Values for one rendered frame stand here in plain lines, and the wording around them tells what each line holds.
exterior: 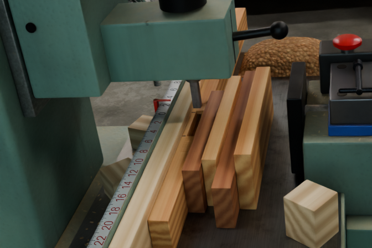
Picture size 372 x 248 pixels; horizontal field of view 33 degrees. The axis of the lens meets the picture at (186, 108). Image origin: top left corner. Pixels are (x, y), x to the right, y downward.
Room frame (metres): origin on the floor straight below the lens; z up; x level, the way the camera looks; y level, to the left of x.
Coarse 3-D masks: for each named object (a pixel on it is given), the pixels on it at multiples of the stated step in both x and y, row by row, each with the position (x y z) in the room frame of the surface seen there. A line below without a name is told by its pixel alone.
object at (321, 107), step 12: (300, 72) 0.61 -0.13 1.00; (300, 84) 0.58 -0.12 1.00; (288, 96) 0.56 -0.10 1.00; (300, 96) 0.56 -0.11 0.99; (288, 108) 0.56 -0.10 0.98; (300, 108) 0.55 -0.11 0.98; (312, 108) 0.59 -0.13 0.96; (324, 108) 0.59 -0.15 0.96; (288, 120) 0.56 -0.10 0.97; (300, 120) 0.55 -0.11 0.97; (288, 132) 0.56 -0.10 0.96; (300, 132) 0.55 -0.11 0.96; (300, 144) 0.55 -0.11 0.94; (300, 156) 0.55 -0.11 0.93; (300, 168) 0.55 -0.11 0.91
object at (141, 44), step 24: (216, 0) 0.67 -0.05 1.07; (120, 24) 0.64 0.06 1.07; (144, 24) 0.63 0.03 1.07; (168, 24) 0.63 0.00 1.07; (192, 24) 0.62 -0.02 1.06; (216, 24) 0.61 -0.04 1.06; (120, 48) 0.64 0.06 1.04; (144, 48) 0.63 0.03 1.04; (168, 48) 0.63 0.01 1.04; (192, 48) 0.62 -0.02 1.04; (216, 48) 0.61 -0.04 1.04; (120, 72) 0.64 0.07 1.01; (144, 72) 0.64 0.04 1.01; (168, 72) 0.63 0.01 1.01; (192, 72) 0.62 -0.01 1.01; (216, 72) 0.61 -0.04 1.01
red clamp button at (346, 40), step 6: (342, 36) 0.62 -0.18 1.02; (348, 36) 0.62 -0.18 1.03; (354, 36) 0.62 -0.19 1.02; (336, 42) 0.61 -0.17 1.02; (342, 42) 0.61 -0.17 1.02; (348, 42) 0.61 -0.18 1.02; (354, 42) 0.61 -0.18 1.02; (360, 42) 0.61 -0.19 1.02; (342, 48) 0.61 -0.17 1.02; (348, 48) 0.60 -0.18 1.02; (354, 48) 0.61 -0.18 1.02
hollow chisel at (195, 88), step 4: (192, 84) 0.65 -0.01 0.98; (196, 84) 0.65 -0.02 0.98; (192, 88) 0.65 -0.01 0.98; (196, 88) 0.65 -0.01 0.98; (192, 92) 0.65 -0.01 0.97; (196, 92) 0.65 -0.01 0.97; (192, 96) 0.65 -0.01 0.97; (196, 96) 0.65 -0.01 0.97; (200, 96) 0.66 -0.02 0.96; (192, 100) 0.65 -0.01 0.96; (196, 100) 0.65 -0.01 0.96; (200, 100) 0.66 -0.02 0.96; (196, 104) 0.65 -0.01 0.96; (200, 104) 0.65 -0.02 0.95
